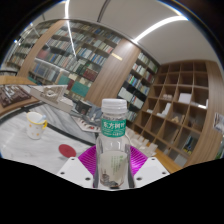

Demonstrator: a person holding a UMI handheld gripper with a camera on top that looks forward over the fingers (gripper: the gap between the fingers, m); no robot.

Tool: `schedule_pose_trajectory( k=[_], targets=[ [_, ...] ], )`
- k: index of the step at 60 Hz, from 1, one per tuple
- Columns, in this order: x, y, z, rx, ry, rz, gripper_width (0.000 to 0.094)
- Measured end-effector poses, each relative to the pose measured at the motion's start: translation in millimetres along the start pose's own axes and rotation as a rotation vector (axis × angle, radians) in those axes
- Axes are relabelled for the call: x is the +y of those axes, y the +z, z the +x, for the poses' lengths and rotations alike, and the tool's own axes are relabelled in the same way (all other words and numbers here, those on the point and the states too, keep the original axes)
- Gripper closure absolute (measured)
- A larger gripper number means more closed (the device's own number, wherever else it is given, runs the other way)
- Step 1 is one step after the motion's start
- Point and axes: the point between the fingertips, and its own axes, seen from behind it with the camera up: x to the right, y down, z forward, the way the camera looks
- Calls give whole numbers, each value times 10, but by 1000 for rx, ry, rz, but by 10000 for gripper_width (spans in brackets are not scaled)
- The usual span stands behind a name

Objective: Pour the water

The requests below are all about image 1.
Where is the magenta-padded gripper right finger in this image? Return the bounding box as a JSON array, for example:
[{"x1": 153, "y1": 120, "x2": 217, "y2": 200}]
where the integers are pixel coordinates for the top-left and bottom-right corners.
[{"x1": 128, "y1": 146, "x2": 171, "y2": 189}]

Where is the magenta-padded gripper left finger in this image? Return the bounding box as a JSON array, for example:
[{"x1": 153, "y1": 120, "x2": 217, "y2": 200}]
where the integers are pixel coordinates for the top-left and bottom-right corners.
[{"x1": 55, "y1": 145, "x2": 99, "y2": 189}]

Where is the clear green-labelled drink bottle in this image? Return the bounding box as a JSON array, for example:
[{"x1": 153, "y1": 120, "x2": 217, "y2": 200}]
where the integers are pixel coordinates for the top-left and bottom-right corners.
[{"x1": 95, "y1": 98, "x2": 132, "y2": 191}]

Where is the curved wooden slat bench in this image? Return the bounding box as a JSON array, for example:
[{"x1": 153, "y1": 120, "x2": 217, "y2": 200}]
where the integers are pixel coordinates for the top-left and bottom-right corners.
[
  {"x1": 0, "y1": 75, "x2": 36, "y2": 87},
  {"x1": 153, "y1": 148, "x2": 184, "y2": 174}
]

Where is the flat round red coaster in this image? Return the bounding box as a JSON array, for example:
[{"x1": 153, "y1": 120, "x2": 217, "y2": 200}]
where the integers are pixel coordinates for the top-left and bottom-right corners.
[{"x1": 58, "y1": 143, "x2": 77, "y2": 159}]

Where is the white multi-building architectural model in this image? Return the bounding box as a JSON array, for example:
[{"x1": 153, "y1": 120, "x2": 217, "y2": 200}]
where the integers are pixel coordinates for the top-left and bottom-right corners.
[{"x1": 124, "y1": 126, "x2": 158, "y2": 157}]

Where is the white spoon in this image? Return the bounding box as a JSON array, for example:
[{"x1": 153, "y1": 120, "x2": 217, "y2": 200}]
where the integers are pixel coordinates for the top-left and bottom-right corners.
[{"x1": 35, "y1": 114, "x2": 47, "y2": 124}]

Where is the wooden cubby shelf unit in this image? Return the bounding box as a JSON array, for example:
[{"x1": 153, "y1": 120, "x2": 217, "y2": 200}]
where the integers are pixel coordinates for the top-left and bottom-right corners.
[{"x1": 133, "y1": 60, "x2": 224, "y2": 168}]

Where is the dark grey architectural model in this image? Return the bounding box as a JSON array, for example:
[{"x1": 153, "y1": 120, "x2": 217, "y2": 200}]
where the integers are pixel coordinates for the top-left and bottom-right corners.
[{"x1": 74, "y1": 99, "x2": 102, "y2": 118}]

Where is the white stepped architectural model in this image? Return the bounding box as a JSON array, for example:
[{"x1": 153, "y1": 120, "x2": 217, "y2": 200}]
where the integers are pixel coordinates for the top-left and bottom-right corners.
[{"x1": 29, "y1": 84, "x2": 74, "y2": 113}]

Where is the narrow bookshelf full of books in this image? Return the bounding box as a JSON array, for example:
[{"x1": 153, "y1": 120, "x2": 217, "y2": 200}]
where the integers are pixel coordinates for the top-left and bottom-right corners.
[{"x1": 116, "y1": 51, "x2": 160, "y2": 123}]

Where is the wide bookshelf full of books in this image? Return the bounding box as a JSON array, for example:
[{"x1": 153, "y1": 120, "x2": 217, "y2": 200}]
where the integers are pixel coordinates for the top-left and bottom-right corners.
[{"x1": 6, "y1": 20, "x2": 123, "y2": 98}]

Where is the ceiling light strip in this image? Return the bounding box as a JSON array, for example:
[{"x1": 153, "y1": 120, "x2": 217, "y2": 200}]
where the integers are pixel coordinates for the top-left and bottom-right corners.
[{"x1": 133, "y1": 14, "x2": 190, "y2": 43}]

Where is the white mug with yellow handle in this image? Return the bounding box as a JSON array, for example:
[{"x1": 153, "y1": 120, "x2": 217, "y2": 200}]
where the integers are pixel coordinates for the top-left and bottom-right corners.
[{"x1": 25, "y1": 111, "x2": 49, "y2": 140}]

